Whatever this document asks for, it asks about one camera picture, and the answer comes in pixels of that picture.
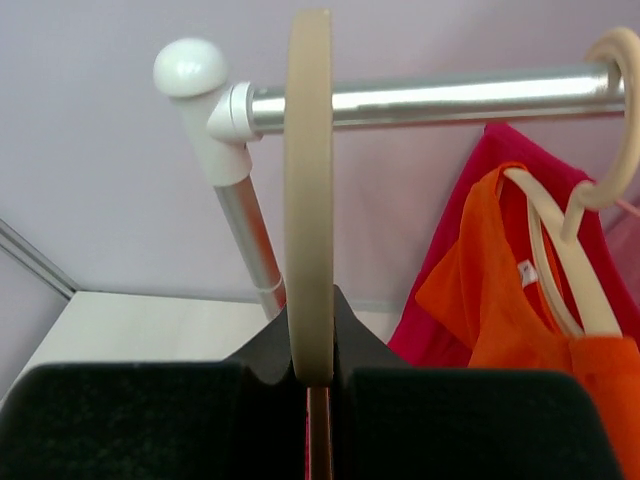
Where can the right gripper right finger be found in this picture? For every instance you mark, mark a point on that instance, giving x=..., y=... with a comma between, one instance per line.
x=393, y=421

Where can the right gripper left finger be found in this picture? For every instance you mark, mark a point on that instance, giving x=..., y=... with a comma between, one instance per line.
x=197, y=395

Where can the orange t shirt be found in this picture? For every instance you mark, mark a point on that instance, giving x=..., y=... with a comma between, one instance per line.
x=517, y=298

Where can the beige hanger of orange shirt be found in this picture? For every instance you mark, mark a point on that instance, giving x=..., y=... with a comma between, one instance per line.
x=620, y=46

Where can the beige hanger of white shirt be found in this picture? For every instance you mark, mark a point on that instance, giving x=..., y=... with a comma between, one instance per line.
x=308, y=197

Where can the pink garment on rack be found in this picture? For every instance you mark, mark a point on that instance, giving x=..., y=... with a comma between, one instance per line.
x=622, y=235

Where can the metal clothes rack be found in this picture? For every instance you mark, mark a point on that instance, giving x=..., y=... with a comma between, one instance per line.
x=221, y=118

